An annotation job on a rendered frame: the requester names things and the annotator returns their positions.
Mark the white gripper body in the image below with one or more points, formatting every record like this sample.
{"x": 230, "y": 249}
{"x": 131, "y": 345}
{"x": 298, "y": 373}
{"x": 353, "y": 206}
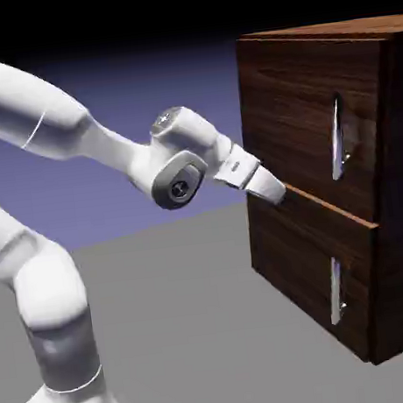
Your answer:
{"x": 265, "y": 184}

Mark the dark wood cabinet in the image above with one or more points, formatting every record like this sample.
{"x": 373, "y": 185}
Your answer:
{"x": 392, "y": 201}

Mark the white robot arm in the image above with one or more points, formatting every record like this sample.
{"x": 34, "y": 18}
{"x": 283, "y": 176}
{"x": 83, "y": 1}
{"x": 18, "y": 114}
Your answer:
{"x": 37, "y": 121}

